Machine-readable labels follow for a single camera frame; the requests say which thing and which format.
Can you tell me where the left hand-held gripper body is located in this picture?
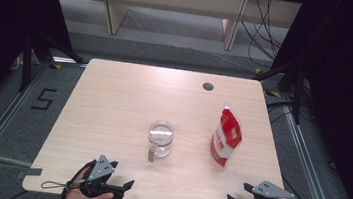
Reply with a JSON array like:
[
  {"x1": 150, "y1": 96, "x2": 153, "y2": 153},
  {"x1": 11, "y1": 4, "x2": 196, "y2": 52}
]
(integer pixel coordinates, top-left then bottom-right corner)
[{"x1": 79, "y1": 152, "x2": 131, "y2": 199}]

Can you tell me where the clear glass jar hinged lid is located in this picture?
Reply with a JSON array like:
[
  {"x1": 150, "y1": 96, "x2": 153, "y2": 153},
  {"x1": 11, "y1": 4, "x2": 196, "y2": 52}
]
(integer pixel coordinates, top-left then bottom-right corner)
[{"x1": 144, "y1": 119, "x2": 177, "y2": 165}]

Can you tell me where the red white spouted pouch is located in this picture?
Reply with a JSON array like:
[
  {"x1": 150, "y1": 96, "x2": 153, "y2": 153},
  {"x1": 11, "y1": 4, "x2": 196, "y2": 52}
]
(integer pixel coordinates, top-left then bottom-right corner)
[{"x1": 207, "y1": 100, "x2": 246, "y2": 169}]

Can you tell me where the grey tape strip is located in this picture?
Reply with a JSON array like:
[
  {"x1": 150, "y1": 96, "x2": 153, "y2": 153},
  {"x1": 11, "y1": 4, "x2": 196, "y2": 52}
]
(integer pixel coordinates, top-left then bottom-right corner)
[{"x1": 16, "y1": 165, "x2": 44, "y2": 183}]

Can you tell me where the black metal stand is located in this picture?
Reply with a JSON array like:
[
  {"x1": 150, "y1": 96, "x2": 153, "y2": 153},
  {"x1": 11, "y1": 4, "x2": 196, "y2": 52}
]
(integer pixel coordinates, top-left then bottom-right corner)
[
  {"x1": 16, "y1": 27, "x2": 87, "y2": 100},
  {"x1": 248, "y1": 56, "x2": 307, "y2": 126}
]

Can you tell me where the black curtain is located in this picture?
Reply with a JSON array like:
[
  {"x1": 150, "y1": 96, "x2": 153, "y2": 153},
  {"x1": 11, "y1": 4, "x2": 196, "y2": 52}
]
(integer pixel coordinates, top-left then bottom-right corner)
[
  {"x1": 256, "y1": 0, "x2": 353, "y2": 199},
  {"x1": 0, "y1": 0, "x2": 80, "y2": 138}
]

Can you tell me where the beige wooden desk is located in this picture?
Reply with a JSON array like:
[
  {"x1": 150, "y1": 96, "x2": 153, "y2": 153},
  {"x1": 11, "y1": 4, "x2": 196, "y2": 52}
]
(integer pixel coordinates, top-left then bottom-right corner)
[{"x1": 43, "y1": 0, "x2": 304, "y2": 59}]

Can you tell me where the grey table cable grommet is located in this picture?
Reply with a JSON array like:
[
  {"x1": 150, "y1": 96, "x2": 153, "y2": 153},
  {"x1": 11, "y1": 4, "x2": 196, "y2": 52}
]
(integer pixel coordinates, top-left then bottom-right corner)
[{"x1": 202, "y1": 81, "x2": 216, "y2": 93}]

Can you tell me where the bundle of black cables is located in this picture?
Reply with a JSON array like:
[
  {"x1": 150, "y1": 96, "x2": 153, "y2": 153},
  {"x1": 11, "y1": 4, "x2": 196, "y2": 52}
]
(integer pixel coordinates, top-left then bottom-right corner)
[{"x1": 236, "y1": 0, "x2": 289, "y2": 71}]

